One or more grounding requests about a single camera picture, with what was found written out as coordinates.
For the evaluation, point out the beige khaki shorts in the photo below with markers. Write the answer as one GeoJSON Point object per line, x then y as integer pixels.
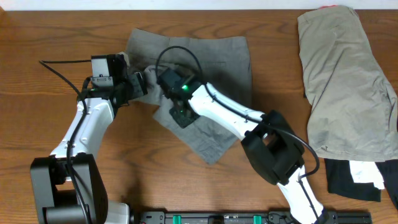
{"type": "Point", "coordinates": [354, 106]}

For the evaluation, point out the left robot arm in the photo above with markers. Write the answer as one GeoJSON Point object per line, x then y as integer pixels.
{"type": "Point", "coordinates": [67, 184]}

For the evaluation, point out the black garment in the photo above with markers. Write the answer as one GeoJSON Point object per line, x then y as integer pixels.
{"type": "Point", "coordinates": [340, 181]}

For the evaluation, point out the grey shorts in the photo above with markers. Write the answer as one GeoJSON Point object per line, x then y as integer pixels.
{"type": "Point", "coordinates": [226, 65]}

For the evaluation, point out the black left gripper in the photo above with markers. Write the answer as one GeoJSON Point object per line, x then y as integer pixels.
{"type": "Point", "coordinates": [139, 85]}

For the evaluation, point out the white garment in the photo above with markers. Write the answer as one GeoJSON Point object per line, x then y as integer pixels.
{"type": "Point", "coordinates": [366, 173]}

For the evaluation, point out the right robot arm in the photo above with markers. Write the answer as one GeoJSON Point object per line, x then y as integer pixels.
{"type": "Point", "coordinates": [272, 148]}

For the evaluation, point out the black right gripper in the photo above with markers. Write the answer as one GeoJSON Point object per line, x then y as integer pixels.
{"type": "Point", "coordinates": [181, 121]}

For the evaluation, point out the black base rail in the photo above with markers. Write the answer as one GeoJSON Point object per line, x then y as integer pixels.
{"type": "Point", "coordinates": [245, 218]}

